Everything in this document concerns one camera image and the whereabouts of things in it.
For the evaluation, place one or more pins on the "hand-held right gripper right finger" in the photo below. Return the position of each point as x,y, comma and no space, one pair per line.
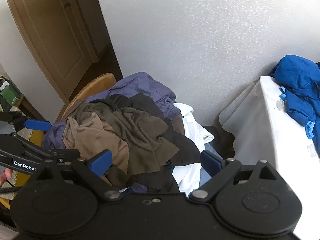
211,161

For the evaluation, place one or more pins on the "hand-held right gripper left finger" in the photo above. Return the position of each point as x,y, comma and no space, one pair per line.
101,162

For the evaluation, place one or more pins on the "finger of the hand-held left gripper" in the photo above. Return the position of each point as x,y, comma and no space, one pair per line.
57,153
37,125

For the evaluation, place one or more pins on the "tan olive black knit sweater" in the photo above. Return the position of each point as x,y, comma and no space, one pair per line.
135,130

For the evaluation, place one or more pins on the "person's left hand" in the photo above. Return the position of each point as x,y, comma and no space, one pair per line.
3,178

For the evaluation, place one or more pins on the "yellow fabric bag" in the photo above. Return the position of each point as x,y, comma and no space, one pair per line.
37,137

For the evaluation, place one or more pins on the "dark wooden side table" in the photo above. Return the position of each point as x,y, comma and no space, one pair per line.
27,105

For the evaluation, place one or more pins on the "dark cloth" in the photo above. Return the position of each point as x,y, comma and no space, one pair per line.
222,140

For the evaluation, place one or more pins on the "green box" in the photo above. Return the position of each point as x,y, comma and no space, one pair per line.
8,93

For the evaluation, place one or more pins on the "wooden chair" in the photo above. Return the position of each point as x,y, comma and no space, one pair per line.
97,85

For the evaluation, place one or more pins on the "small clear plastic piece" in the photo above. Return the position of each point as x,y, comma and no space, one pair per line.
313,151
280,104

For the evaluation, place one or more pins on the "brown wooden door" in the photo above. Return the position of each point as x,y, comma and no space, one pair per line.
55,30

